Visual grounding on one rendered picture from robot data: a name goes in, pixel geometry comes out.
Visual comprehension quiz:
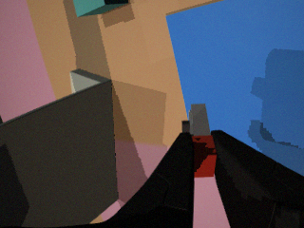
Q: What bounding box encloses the blue flat square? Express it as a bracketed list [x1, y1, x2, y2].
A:
[164, 0, 304, 176]

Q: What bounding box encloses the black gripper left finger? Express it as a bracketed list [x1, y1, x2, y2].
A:
[57, 132, 195, 228]

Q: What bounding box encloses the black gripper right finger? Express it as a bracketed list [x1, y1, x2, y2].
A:
[210, 129, 304, 228]

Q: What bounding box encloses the teal cube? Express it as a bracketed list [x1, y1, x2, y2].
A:
[73, 0, 128, 18]

